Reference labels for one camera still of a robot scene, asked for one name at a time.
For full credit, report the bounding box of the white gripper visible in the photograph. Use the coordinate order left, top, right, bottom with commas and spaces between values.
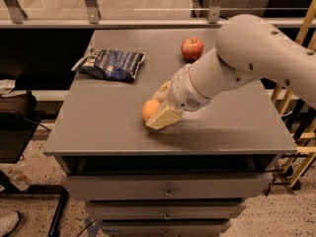
145, 64, 210, 130

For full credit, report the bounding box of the red apple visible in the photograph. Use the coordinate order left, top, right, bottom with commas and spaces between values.
181, 37, 203, 60

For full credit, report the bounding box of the black side table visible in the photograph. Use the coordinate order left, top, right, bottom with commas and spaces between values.
0, 90, 69, 237

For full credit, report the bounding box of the grey drawer cabinet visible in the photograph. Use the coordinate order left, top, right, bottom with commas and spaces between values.
44, 30, 295, 237

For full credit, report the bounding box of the white shoe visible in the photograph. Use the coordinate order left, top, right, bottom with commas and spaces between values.
0, 210, 21, 237

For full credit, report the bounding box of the metal railing with glass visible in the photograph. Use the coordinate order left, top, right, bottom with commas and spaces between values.
0, 0, 316, 30

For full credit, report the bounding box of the blue chip bag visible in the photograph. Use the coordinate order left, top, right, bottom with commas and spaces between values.
72, 48, 145, 82

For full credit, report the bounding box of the orange fruit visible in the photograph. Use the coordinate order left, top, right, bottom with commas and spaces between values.
141, 99, 161, 121

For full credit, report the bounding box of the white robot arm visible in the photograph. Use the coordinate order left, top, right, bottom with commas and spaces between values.
146, 14, 316, 129

